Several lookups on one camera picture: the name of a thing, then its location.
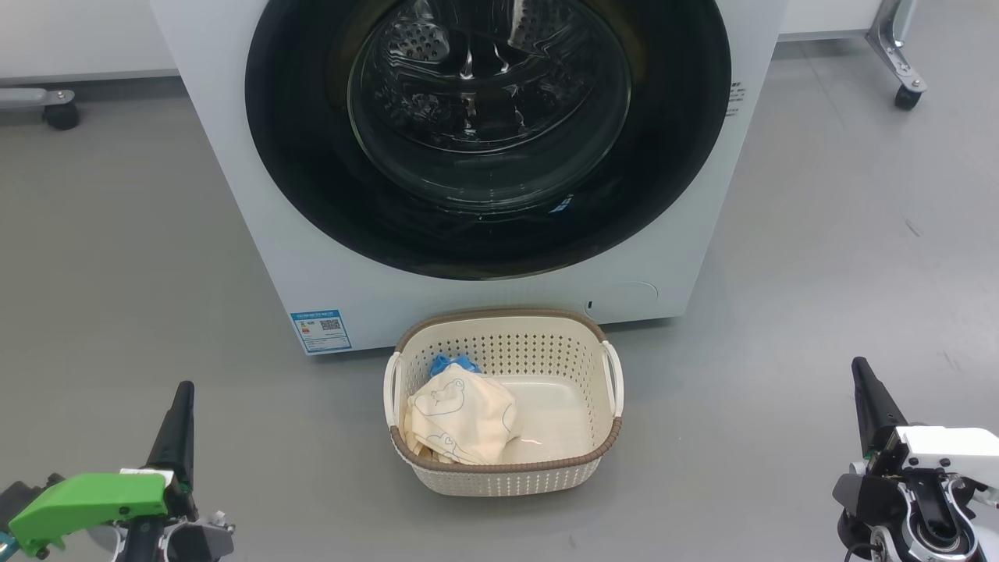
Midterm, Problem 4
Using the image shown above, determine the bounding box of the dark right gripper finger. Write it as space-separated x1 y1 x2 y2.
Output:
851 357 910 457

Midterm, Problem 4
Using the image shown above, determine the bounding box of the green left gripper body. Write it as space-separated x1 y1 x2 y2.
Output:
8 472 169 559

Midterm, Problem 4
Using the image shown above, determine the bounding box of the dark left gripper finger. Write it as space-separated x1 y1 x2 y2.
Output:
147 381 196 489

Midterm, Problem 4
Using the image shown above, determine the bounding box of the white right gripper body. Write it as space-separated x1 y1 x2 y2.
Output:
890 425 999 504

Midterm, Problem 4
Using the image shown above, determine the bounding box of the washing machine door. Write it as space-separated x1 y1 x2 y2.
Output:
244 0 733 282

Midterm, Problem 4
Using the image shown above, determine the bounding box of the cream printed garment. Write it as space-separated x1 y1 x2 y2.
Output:
402 363 520 467

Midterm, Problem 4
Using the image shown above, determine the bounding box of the blue and tan garment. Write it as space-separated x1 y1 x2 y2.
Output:
431 353 485 378

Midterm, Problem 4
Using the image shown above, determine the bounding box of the white front-load washing machine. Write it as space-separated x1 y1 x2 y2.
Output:
150 0 781 356

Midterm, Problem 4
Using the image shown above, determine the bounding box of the blue energy label sticker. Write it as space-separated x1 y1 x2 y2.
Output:
290 309 352 354

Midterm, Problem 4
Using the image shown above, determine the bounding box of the oval drain filter cover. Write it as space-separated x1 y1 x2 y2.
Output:
585 281 659 321

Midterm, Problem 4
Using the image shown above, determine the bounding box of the cream perforated laundry basket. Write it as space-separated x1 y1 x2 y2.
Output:
382 308 625 497

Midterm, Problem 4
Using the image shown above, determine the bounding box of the silver metal leg with caster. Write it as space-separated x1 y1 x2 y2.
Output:
865 0 930 111

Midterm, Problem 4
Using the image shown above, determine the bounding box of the grey frame leg with caster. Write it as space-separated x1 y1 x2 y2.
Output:
0 88 80 131

